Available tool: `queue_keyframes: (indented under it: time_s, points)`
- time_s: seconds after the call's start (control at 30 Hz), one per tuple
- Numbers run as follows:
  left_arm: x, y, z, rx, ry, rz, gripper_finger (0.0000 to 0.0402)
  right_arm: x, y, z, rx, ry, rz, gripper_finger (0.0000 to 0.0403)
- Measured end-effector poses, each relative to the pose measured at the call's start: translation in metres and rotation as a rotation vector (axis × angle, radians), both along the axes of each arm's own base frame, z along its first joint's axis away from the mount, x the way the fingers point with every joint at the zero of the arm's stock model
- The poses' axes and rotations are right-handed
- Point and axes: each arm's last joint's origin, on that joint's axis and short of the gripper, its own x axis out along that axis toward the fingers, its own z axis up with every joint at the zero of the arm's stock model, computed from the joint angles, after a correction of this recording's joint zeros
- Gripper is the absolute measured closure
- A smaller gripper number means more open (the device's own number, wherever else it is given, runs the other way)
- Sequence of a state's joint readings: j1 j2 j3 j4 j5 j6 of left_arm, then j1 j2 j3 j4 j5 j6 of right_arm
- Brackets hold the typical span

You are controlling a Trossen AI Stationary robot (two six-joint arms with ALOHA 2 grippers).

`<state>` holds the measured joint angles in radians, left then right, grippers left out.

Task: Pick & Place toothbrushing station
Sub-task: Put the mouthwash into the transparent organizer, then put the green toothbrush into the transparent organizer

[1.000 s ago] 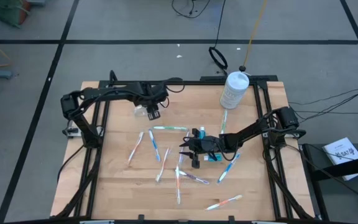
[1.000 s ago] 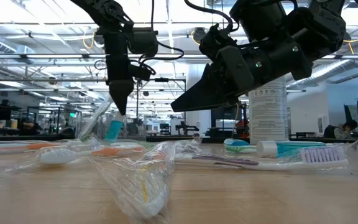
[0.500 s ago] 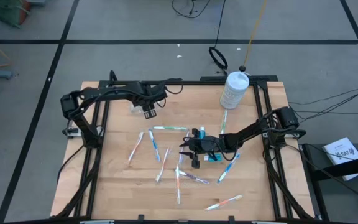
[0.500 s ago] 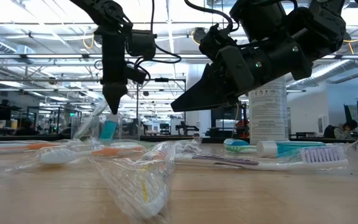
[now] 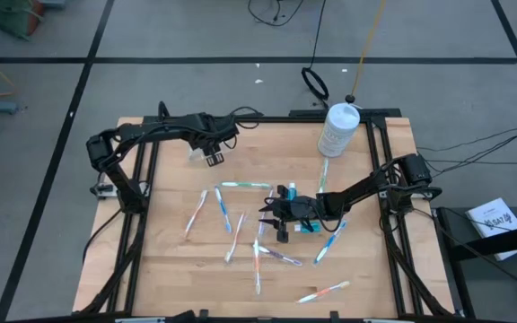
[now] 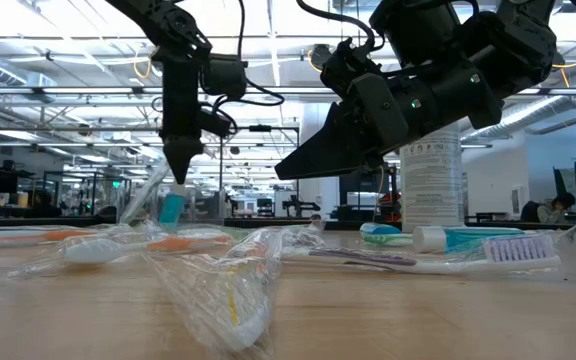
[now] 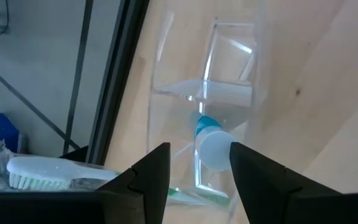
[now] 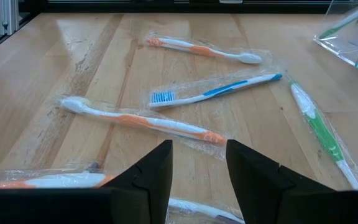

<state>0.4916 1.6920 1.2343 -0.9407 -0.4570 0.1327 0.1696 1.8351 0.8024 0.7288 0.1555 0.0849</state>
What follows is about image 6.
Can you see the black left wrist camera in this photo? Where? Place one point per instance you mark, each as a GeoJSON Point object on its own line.
{"type": "Point", "coordinates": [223, 75]}

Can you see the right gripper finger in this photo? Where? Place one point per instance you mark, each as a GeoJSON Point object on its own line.
{"type": "Point", "coordinates": [328, 150]}

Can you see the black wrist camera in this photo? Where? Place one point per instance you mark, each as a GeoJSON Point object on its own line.
{"type": "Point", "coordinates": [343, 65]}
{"type": "Point", "coordinates": [223, 75]}

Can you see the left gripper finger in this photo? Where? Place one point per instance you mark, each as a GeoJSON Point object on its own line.
{"type": "Point", "coordinates": [190, 152]}
{"type": "Point", "coordinates": [174, 155]}

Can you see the black background robot arm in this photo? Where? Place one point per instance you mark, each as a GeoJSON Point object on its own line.
{"type": "Point", "coordinates": [298, 205]}

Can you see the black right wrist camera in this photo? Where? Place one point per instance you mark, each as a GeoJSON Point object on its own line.
{"type": "Point", "coordinates": [343, 65]}

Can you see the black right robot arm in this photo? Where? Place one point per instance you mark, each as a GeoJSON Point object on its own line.
{"type": "Point", "coordinates": [493, 40]}

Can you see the person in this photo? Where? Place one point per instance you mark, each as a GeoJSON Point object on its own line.
{"type": "Point", "coordinates": [548, 210]}
{"type": "Point", "coordinates": [45, 205]}

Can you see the clear acrylic organizer box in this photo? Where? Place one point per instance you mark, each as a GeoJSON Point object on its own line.
{"type": "Point", "coordinates": [203, 210]}

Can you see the orange white toothbrush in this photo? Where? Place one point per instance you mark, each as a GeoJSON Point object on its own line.
{"type": "Point", "coordinates": [68, 234]}
{"type": "Point", "coordinates": [88, 250]}
{"type": "Point", "coordinates": [238, 320]}

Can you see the white cylindrical wipes canister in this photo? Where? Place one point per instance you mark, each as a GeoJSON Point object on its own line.
{"type": "Point", "coordinates": [430, 190]}

